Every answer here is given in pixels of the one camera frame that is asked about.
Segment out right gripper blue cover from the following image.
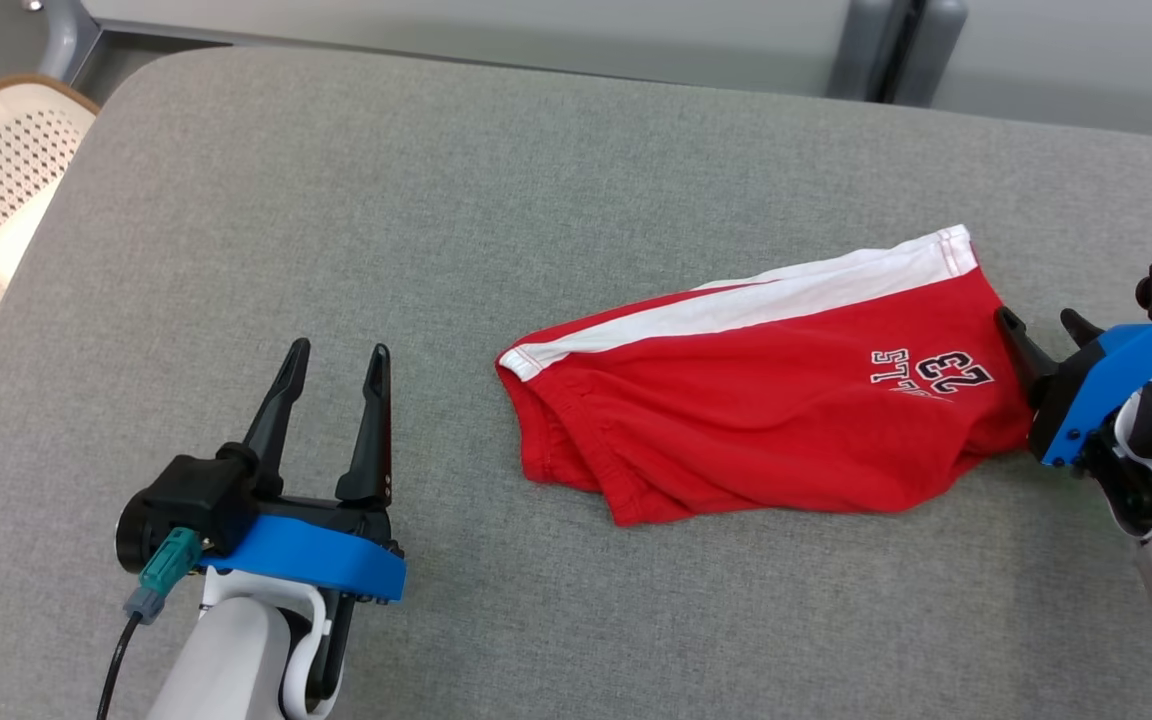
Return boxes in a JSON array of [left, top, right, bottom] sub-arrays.
[[993, 305, 1152, 470]]

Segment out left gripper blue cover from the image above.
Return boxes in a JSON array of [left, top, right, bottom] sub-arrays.
[[202, 337, 408, 698]]

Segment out grey metal partition leg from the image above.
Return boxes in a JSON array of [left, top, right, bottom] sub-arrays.
[[34, 0, 233, 83]]

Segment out red and white sports shorts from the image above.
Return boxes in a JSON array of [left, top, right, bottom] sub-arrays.
[[495, 223, 1038, 529]]

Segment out black left camera cable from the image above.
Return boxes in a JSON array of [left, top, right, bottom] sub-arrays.
[[95, 614, 144, 720]]

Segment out teal left camera cable plug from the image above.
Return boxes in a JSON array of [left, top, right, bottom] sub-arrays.
[[123, 527, 204, 625]]

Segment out grey cylindrical post foot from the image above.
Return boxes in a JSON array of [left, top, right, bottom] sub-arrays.
[[898, 0, 969, 108], [829, 0, 903, 101]]

